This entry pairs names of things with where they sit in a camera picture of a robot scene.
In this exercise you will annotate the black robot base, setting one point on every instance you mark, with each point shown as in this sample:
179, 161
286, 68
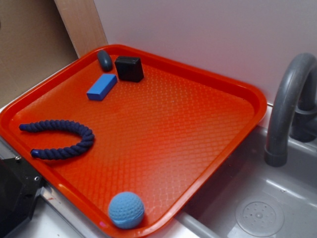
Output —
20, 187

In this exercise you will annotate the black box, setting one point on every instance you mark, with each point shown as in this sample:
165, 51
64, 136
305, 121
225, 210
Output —
129, 68

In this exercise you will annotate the orange plastic tray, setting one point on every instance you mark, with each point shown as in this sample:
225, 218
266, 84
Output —
161, 138

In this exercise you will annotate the blue rectangular block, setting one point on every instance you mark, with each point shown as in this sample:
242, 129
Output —
102, 87

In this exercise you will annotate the grey oval stone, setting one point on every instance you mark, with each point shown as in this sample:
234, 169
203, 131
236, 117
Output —
104, 60

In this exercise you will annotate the light blue dimpled ball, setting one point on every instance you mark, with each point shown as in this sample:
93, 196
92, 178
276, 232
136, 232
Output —
126, 210

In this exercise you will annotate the grey plastic sink basin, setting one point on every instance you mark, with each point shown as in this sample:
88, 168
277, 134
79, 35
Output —
211, 211

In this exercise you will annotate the wooden board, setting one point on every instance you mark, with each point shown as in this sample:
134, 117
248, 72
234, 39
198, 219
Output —
83, 24

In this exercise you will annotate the grey sink faucet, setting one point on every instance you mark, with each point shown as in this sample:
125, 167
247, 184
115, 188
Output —
294, 112

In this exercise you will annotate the round sink drain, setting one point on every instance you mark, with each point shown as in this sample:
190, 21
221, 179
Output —
260, 217

